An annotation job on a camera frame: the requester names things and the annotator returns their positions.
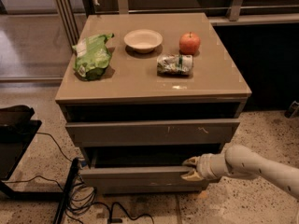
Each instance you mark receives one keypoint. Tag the red apple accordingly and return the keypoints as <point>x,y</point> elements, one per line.
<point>189,43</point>

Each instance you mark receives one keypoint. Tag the grey drawer cabinet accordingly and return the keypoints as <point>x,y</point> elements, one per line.
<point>132,90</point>

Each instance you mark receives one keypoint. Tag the white paper bowl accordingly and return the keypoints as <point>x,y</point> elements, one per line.
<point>143,40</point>

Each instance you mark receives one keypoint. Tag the grey drawer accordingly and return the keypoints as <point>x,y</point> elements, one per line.
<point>144,169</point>
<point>152,133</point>

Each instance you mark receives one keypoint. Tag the black pole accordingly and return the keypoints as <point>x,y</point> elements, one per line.
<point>73,171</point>

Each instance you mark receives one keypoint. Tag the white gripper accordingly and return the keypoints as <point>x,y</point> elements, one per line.
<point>206,166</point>

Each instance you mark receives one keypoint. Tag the metal railing frame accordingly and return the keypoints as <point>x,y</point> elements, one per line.
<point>220,11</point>

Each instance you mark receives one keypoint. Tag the black stand base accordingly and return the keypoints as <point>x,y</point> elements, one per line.
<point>17,130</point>

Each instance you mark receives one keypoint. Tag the crushed green white can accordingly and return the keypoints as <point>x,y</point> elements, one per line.
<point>175,64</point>

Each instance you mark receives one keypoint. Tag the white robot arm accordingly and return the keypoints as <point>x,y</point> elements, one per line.
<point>243,163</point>

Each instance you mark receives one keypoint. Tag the grey top drawer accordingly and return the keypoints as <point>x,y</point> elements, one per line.
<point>152,133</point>

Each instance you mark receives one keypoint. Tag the green chip bag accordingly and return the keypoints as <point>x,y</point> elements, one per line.
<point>92,56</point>

